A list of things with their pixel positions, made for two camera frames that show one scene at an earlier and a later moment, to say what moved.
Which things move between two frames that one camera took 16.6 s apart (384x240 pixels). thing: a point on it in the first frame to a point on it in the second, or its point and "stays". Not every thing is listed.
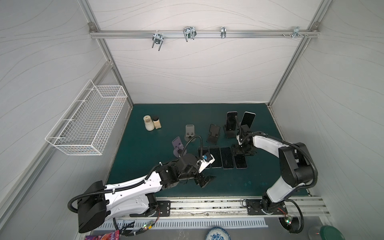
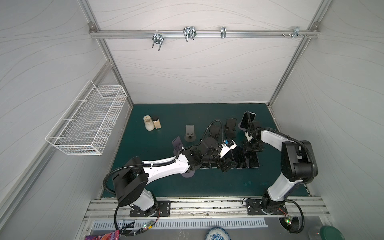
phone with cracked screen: (240, 161) stays
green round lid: (329, 232) stays
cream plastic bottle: (149, 124) stays
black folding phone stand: (213, 134) stays
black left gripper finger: (204, 182) to (230, 164)
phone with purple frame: (231, 122) to (252, 159)
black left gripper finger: (197, 180) to (223, 165)
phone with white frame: (248, 119) stays
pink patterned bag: (113, 235) stays
